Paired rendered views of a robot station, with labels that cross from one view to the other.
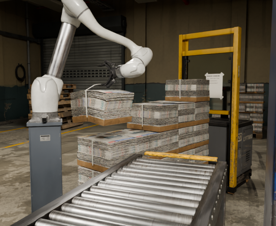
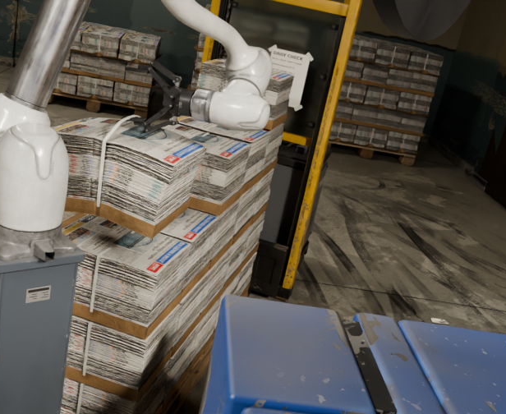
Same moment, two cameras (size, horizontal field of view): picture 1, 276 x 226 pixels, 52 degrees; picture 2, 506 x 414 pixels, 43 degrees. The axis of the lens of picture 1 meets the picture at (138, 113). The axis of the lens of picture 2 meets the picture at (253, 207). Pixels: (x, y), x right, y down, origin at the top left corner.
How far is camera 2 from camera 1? 1.00 m
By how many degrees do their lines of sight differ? 32
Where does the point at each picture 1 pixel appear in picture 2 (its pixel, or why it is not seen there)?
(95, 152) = (103, 284)
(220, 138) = (274, 188)
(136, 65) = (259, 112)
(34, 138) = (12, 298)
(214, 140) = not seen: hidden behind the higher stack
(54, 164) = (52, 351)
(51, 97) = (62, 191)
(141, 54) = (258, 75)
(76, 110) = not seen: hidden behind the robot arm
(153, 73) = not seen: outside the picture
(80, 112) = (75, 189)
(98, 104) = (142, 186)
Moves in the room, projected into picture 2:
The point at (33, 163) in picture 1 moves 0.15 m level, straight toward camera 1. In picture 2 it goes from (2, 356) to (35, 392)
